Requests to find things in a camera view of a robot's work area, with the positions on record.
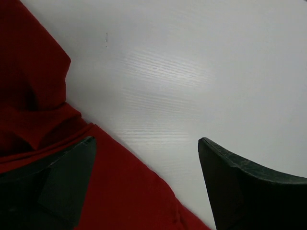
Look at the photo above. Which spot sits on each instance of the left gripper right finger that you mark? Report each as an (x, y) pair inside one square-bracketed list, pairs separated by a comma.
[(245, 195)]

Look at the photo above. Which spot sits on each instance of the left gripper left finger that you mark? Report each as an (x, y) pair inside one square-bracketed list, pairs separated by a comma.
[(49, 193)]

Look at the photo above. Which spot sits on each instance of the red t shirt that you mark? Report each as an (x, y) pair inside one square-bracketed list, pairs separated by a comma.
[(36, 121)]

